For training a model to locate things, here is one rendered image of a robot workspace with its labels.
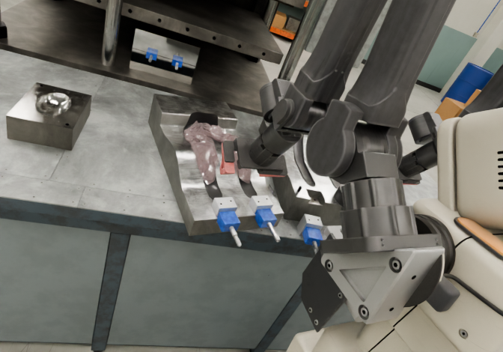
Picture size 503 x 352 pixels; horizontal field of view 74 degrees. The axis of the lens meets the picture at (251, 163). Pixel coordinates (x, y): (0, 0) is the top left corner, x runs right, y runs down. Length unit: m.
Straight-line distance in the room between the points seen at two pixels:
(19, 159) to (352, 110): 0.80
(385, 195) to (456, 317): 0.17
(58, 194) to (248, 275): 0.61
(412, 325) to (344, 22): 0.45
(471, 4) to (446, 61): 1.17
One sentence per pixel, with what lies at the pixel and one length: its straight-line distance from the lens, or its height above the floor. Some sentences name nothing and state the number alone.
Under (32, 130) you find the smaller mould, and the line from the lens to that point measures 1.02.
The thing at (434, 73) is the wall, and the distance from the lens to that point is 8.96.
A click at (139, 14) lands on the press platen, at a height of 1.01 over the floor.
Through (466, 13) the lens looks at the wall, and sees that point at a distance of 8.82.
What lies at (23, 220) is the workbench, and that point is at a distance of 1.01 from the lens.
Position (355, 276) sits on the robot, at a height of 1.14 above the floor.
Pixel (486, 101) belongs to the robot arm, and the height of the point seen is 1.31.
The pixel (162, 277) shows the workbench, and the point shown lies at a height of 0.50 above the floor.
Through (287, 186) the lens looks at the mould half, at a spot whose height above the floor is 0.86.
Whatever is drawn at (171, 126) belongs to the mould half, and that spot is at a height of 0.87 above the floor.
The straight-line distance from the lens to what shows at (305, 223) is 0.95.
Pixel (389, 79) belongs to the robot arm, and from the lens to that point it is 0.42.
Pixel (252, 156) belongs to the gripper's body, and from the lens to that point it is 0.65.
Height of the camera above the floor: 1.41
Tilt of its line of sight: 32 degrees down
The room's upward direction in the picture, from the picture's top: 23 degrees clockwise
